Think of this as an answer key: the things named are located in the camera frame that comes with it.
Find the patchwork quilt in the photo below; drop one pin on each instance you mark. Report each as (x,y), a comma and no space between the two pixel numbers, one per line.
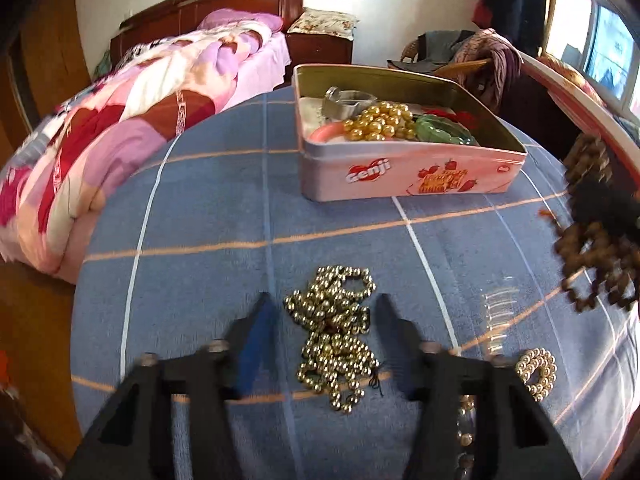
(115,130)

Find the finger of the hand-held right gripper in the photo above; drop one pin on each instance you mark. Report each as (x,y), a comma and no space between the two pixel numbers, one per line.
(605,210)

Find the pink striped clothes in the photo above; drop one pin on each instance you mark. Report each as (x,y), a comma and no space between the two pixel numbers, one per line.
(492,65)

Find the wooden nightstand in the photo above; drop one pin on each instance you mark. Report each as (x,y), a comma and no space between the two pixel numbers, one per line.
(317,55)

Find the purple pillow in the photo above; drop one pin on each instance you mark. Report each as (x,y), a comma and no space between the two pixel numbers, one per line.
(240,20)

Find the blue checked tablecloth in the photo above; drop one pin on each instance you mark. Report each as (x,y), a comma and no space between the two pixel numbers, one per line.
(210,270)

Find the pink tin box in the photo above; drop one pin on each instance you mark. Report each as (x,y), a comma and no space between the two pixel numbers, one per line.
(400,175)

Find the window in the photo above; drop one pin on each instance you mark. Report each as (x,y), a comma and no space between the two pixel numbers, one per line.
(605,50)

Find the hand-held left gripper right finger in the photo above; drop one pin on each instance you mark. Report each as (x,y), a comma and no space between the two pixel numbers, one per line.
(395,337)

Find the wooden bed headboard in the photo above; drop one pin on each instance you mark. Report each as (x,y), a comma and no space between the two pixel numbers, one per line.
(210,5)

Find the grey garment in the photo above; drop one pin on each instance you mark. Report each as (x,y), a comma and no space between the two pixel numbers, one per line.
(435,47)

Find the hanging dark coats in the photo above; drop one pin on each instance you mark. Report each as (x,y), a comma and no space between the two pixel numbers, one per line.
(515,5)

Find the green bag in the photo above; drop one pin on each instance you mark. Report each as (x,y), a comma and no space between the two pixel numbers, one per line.
(102,66)

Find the white printed leaflet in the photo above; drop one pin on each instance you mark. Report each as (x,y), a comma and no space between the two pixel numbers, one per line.
(311,112)

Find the dark wooden desk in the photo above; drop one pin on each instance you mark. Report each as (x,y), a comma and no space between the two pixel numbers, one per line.
(525,100)

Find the wooden wardrobe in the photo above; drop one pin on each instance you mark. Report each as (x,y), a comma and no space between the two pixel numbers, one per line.
(45,50)

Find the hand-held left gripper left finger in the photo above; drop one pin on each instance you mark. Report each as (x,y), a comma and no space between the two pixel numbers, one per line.
(255,342)

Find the pink bangle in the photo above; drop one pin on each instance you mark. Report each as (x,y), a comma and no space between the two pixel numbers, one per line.
(325,132)

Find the green bangle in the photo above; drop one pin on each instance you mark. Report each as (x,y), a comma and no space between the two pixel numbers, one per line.
(442,131)

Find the floral pillow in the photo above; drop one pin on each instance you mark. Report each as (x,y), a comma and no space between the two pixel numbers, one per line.
(325,22)

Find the floral cushion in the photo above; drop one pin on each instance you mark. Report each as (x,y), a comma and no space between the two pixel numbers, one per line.
(570,77)

